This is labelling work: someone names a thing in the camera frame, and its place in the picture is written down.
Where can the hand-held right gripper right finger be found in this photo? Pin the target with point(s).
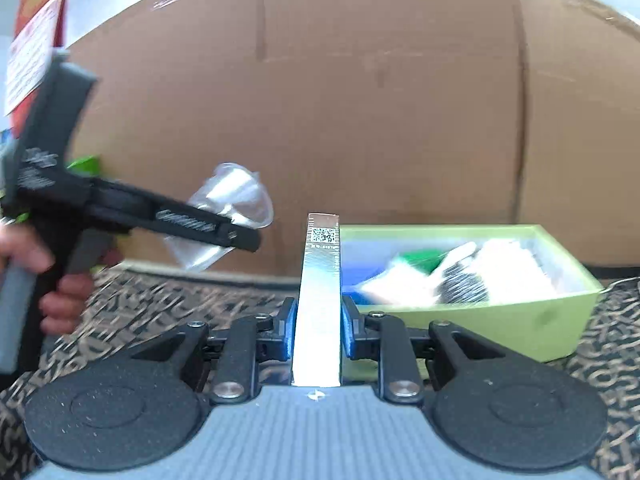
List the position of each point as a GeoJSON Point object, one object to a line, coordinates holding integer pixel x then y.
{"type": "Point", "coordinates": [351, 332]}

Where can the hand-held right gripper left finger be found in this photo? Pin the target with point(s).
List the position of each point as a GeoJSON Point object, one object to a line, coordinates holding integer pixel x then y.
{"type": "Point", "coordinates": [287, 330]}

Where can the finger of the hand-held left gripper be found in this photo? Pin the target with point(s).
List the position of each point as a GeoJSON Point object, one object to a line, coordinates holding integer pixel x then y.
{"type": "Point", "coordinates": [200, 227]}

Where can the white orange medicine box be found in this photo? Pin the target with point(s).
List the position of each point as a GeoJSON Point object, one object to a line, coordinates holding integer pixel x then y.
{"type": "Point", "coordinates": [317, 310]}

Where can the light green box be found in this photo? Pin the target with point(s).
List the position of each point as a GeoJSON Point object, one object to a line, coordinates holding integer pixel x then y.
{"type": "Point", "coordinates": [500, 330]}

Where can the person's left hand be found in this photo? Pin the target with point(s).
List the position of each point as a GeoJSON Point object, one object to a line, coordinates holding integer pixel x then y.
{"type": "Point", "coordinates": [65, 305]}

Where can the large green box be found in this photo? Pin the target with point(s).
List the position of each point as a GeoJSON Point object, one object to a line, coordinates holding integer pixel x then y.
{"type": "Point", "coordinates": [87, 165]}

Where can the black tan letter-print tablecloth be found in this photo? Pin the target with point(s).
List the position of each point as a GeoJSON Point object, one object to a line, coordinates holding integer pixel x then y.
{"type": "Point", "coordinates": [150, 300]}

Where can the green flat box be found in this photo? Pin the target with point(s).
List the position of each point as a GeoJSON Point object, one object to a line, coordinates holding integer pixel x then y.
{"type": "Point", "coordinates": [422, 259]}

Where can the packets inside bin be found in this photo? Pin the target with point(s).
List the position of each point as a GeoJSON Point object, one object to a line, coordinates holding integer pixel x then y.
{"type": "Point", "coordinates": [515, 270]}

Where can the large brown cardboard box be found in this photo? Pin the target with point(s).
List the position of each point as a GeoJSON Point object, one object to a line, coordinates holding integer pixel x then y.
{"type": "Point", "coordinates": [580, 135]}
{"type": "Point", "coordinates": [350, 85]}

